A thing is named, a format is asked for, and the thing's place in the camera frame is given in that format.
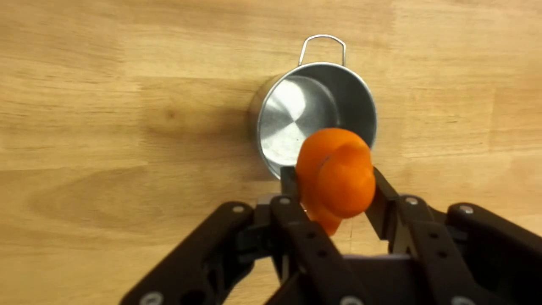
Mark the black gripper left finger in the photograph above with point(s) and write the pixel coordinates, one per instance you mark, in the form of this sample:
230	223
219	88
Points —
281	247

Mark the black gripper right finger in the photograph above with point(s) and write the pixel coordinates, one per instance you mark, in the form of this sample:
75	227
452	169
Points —
440	247

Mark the orange ball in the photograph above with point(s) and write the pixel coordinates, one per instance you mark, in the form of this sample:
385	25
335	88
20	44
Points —
337	171

